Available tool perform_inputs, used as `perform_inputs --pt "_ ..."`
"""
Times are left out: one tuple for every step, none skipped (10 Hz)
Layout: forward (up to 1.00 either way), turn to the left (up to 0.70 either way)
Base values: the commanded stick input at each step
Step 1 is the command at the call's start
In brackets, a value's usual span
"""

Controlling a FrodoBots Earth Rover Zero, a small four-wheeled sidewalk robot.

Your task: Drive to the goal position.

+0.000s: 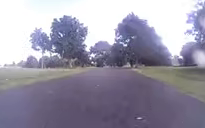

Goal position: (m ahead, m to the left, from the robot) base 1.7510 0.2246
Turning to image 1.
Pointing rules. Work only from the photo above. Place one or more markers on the dark asphalt path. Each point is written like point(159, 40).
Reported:
point(103, 96)

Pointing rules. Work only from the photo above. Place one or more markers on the row of trees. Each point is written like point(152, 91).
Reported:
point(136, 43)

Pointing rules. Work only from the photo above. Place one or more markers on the grass verge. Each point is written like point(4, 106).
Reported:
point(186, 80)
point(13, 77)

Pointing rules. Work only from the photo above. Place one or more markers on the large tree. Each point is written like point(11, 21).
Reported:
point(203, 20)

